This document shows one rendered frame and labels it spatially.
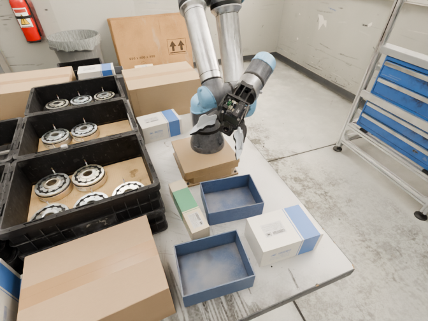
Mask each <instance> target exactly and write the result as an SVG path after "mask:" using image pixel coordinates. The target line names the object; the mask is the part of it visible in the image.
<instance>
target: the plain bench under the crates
mask: <svg viewBox="0 0 428 321"><path fill-rule="evenodd" d="M179 117H180V118H181V120H182V130H183V134H180V135H177V136H173V137H170V138H166V139H162V140H158V141H154V142H152V143H148V144H145V142H144V140H143V142H144V144H145V146H146V149H147V151H148V154H149V156H150V159H151V161H152V164H153V166H154V169H155V171H156V173H157V176H158V178H159V181H160V190H159V191H160V194H161V198H162V200H163V203H164V206H165V210H166V212H165V216H166V220H167V223H168V228H167V229H166V230H165V231H162V232H159V233H157V234H154V235H153V238H154V241H155V245H156V247H157V251H158V254H159V257H160V261H161V264H162V267H163V270H164V274H165V276H166V280H167V283H168V286H169V290H170V293H171V297H172V300H173V304H174V306H175V310H176V313H174V314H172V315H170V316H168V317H166V318H164V319H162V320H160V321H249V320H252V319H254V318H256V317H259V316H261V315H263V314H265V313H267V312H269V311H272V310H274V309H276V308H279V307H281V306H283V305H285V304H287V303H290V302H292V301H294V300H296V299H299V298H300V297H303V296H305V295H307V294H310V293H312V292H314V291H316V290H318V289H321V288H323V287H325V286H327V285H330V284H332V283H334V282H336V281H338V280H341V279H343V278H345V277H347V276H350V275H351V274H352V273H353V271H354V270H355V269H354V267H353V264H352V263H351V261H350V260H349V259H348V257H347V256H346V255H345V254H344V253H343V252H342V250H341V249H340V248H339V246H338V245H337V244H336V243H335V242H334V241H333V240H332V238H331V237H330V236H329V235H328V234H327V233H326V231H325V230H324V228H323V227H322V226H321V225H320V224H319V223H318V222H317V220H316V219H315V218H314V216H313V215H312V214H311V213H310V212H309V211H308V209H307V208H306V207H305V206H304V204H303V203H302V202H301V201H300V200H299V198H298V197H297V196H296V195H295V194H294V193H293V191H292V190H291V189H290V188H289V186H288V185H287V184H286V183H285V182H284V181H283V179H282V178H281V177H280V175H279V174H278V173H277V172H276V171H275V170H274V168H273V167H272V166H271V165H270V163H269V162H268V161H267V160H266V159H265V158H264V156H263V155H262V154H261V153H260V152H259V151H258V149H257V148H256V147H255V145H254V144H253V143H252V142H251V141H250V140H249V138H248V137H247V136H246V138H245V143H244V146H243V150H242V153H241V155H240V157H239V164H238V167H236V170H237V171H238V175H234V176H239V175H247V174H250V175H251V177H252V179H253V181H254V183H255V185H256V187H257V189H258V190H259V192H260V194H261V196H262V198H263V200H264V208H263V212H262V214H265V213H269V212H272V211H276V210H280V209H283V208H288V207H290V206H295V205H297V204H302V205H303V206H304V207H305V209H306V210H307V212H308V213H309V214H310V215H311V217H312V218H313V220H314V221H315V222H316V223H317V225H318V226H319V228H320V229H321V230H322V232H323V233H324V235H323V236H322V239H321V240H320V243H319V244H318V246H317V248H316V249H315V250H312V251H309V252H306V253H302V254H299V255H296V256H293V257H290V258H288V259H284V260H281V261H278V262H275V263H272V264H268V265H266V266H262V267H259V265H258V263H257V261H256V259H255V257H254V255H253V252H252V250H251V248H250V245H249V244H248V241H247V240H246V238H245V226H246V218H244V219H241V220H235V221H231V222H226V223H222V224H216V225H210V236H212V235H216V234H220V233H223V232H228V231H233V230H236V229H237V230H238V233H239V236H240V238H241V240H242V243H243V246H244V247H245V250H246V253H247V255H248V258H249V259H250V262H251V265H252V267H253V270H254V272H255V280H254V283H253V287H250V288H247V289H244V290H240V291H237V292H233V293H231V294H227V295H224V296H221V297H217V298H214V299H211V300H208V301H205V302H202V303H198V304H194V305H192V306H188V307H184V304H183V298H182V292H181V287H180V281H179V276H178V269H177V265H176V258H175V251H174V245H177V244H180V243H184V242H188V241H191V238H190V236H189V234H188V232H187V230H186V228H185V225H184V223H183V221H182V219H181V217H180V214H179V212H178V210H177V209H176V206H175V204H174V202H173V200H172V197H171V195H170V192H169V185H168V184H169V183H173V182H176V181H178V180H182V179H183V178H182V176H181V173H180V170H179V169H178V165H177V163H176V161H175V158H174V155H173V153H174V152H175V151H174V149H173V146H172V144H171V142H172V141H175V140H178V139H183V138H189V137H191V135H190V134H189V132H190V131H191V130H192V128H193V126H192V122H191V121H190V113H188V114H184V115H179ZM230 177H233V176H230ZM189 190H190V192H191V194H192V195H193V197H194V199H195V201H196V203H197V205H198V207H199V208H200V210H201V212H202V213H203V215H204V217H205V219H206V221H207V218H206V214H205V210H204V206H203V202H202V199H201V191H200V185H196V186H193V187H189ZM207 222H208V221H207Z"/></svg>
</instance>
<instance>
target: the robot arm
mask: <svg viewBox="0 0 428 321"><path fill-rule="evenodd" d="M243 2H244V0H178V7H179V11H180V14H181V16H182V17H184V19H185V23H186V26H187V30H188V34H189V38H190V43H191V46H192V51H193V53H194V58H195V61H196V66H197V70H198V73H199V78H200V81H201V85H202V86H201V87H199V88H198V90H197V94H195V95H194V96H193V97H192V99H191V101H190V105H191V107H190V110H191V114H192V126H193V128H192V130H191V131H190V132H189V134H190V135H191V139H190V146H191V149H193V151H195V152H197V153H200V154H213V153H217V152H219V151H221V149H223V147H224V145H225V140H224V136H223V133H224V134H225V135H227V136H231V135H232V133H234V134H233V140H234V141H235V150H236V153H235V157H236V160H238V159H239V157H240V155H241V153H242V150H243V146H244V143H245V138H246V134H247V128H246V125H245V120H244V118H246V117H251V116H252V115H253V114H254V112H255V109H256V107H257V98H258V96H259V94H262V89H263V87H264V86H265V84H266V82H267V81H268V79H269V77H270V76H271V74H272V73H273V71H274V68H275V66H276V61H275V58H274V57H273V56H272V55H271V54H270V53H268V52H259V53H257V54H256V56H255V57H254V58H253V59H252V60H251V63H250V64H249V65H248V67H247V69H246V70H244V64H243V52H242V45H241V33H240V27H239V15H238V13H239V11H240V9H241V7H242V5H241V4H242V3H243ZM207 6H210V11H211V14H212V15H214V16H215V18H216V23H217V32H218V42H219V47H220V56H221V62H222V71H223V77H224V81H223V79H222V74H221V71H220V66H219V63H218V59H217V55H216V51H215V47H214V44H213V39H212V37H211V32H210V27H209V24H208V19H207V17H206V12H205V11H206V9H207ZM234 130H237V131H236V132H234Z"/></svg>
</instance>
